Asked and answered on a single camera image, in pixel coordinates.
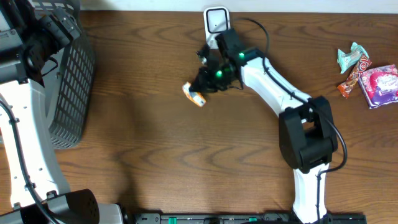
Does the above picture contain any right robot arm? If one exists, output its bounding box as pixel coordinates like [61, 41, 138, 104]
[186, 29, 337, 223]

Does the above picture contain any red purple snack packet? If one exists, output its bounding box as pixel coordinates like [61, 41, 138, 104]
[359, 64, 397, 109]

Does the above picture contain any brown orange chocolate bar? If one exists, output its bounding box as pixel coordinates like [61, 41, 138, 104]
[337, 54, 372, 98]

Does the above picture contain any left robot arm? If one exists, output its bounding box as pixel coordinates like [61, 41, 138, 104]
[1, 1, 125, 223]

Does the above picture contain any teal snack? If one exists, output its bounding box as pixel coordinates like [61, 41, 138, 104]
[337, 42, 369, 74]

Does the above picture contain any small orange juice carton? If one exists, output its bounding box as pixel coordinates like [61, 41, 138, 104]
[182, 82, 206, 107]

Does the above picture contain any grey plastic mesh basket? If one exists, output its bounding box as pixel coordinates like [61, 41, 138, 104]
[34, 1, 96, 149]

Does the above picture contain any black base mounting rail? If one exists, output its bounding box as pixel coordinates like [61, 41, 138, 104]
[133, 212, 367, 224]

